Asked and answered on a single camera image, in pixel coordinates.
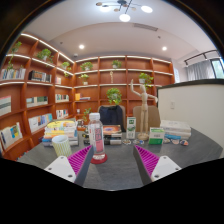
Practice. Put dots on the white partition with dark top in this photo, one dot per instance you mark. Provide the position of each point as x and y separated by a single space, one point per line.
196 113

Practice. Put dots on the glass window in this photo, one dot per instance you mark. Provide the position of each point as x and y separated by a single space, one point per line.
218 68

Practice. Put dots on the tall green-white carton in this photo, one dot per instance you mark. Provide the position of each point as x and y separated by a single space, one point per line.
131 128

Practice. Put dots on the chair with dark jacket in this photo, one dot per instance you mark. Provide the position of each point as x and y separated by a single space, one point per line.
111 115

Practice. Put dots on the stack of colourful books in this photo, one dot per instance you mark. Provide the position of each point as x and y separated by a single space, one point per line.
60 131

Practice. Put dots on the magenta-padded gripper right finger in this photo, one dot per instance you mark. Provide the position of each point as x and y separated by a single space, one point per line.
148 160

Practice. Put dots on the wooden wall shelf unit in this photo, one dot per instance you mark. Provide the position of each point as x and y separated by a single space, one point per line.
100 90

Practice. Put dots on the dark book with orange circle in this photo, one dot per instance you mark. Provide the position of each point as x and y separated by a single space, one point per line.
112 130

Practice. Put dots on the ceiling air vent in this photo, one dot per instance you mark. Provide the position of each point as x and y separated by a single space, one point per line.
145 27

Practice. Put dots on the small colourful sticker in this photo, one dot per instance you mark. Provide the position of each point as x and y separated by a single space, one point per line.
175 142
184 142
166 141
126 142
138 141

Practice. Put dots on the tan chair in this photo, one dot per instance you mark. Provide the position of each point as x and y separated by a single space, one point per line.
154 116

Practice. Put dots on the grey curtain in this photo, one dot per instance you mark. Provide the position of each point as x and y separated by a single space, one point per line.
200 70

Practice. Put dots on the flat round red coaster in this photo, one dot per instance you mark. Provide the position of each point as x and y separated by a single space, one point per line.
100 161

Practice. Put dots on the wooden artist mannequin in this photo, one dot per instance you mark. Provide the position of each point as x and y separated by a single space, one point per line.
144 106

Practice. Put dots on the green-striped white cup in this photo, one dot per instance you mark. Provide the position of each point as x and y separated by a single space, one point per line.
61 146

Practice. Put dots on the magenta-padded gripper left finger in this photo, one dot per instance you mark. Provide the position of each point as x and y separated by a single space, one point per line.
80 160

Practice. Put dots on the white wall socket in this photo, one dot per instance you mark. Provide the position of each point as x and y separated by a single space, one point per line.
172 105

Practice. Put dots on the branched ceiling lamp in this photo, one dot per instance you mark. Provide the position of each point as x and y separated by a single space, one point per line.
124 16

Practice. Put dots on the clear bottle with red label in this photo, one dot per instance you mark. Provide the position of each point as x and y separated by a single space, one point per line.
96 138

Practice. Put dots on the black ceiling track rail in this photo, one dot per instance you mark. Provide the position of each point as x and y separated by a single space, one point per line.
200 55

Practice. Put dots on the recessed ceiling light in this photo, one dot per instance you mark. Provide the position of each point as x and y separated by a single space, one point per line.
81 46
164 48

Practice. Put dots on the thick black book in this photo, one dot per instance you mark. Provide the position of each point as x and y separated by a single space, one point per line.
113 140

